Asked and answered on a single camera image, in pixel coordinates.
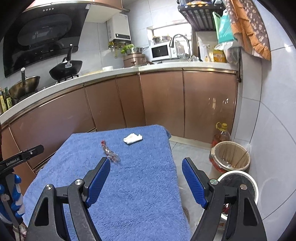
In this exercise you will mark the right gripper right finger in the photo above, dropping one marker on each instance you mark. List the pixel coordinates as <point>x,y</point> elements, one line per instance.
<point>243,219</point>

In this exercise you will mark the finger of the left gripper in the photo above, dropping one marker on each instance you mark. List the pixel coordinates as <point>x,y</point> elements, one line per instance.
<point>20,158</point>

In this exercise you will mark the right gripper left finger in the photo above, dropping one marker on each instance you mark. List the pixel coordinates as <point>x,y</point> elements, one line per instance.
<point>48,221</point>

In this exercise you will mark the clear red candy wrapper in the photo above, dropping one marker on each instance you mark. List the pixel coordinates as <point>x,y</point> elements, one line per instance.
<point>111,155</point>

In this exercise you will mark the white tissue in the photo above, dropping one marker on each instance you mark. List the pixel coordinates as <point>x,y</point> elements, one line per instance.
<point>132,138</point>

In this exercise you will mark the white round trash bin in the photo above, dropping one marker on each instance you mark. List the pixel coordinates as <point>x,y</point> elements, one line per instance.
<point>237,178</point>

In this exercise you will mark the brown kitchen cabinet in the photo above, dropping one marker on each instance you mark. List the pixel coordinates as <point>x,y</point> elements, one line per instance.
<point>188,102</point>

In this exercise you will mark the wicker lined waste basket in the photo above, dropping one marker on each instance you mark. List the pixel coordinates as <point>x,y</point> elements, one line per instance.
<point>229,156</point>

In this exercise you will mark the cooking oil bottle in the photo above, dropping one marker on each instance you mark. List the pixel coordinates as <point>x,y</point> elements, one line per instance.
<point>223,134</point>

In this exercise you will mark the blue towel mat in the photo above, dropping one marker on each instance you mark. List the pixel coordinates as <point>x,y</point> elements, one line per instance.
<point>140,199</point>

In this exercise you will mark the green oil bottle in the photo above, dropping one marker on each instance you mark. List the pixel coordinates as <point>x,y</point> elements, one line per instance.
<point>6,100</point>

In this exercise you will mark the steel wok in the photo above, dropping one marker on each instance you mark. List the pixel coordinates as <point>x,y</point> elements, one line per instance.
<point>25,86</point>

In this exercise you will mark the black wok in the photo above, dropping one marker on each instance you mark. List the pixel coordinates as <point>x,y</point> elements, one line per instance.
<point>68,68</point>

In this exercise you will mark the black range hood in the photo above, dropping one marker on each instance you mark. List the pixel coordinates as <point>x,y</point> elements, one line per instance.
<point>43,32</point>

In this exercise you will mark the bronze rice cooker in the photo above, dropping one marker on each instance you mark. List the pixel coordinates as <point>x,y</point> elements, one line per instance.
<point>134,60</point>

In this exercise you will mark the white microwave oven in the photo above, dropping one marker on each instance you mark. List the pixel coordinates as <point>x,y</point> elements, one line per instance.
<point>162,51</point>

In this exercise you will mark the steel pot with greens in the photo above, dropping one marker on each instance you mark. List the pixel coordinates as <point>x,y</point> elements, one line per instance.
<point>131,49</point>

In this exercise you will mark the chrome sink faucet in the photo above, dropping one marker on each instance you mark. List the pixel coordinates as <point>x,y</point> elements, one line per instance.
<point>178,49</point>

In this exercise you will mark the teal hanging bag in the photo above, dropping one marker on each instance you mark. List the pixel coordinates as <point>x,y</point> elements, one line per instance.
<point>223,27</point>

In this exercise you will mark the white water heater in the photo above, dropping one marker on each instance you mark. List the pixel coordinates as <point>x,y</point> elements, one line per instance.
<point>118,29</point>

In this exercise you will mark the orange brown hanging apron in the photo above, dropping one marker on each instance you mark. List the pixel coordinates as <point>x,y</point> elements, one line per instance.
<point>248,28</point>

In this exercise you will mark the black dish rack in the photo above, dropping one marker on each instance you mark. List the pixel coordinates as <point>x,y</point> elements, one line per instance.
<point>199,14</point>

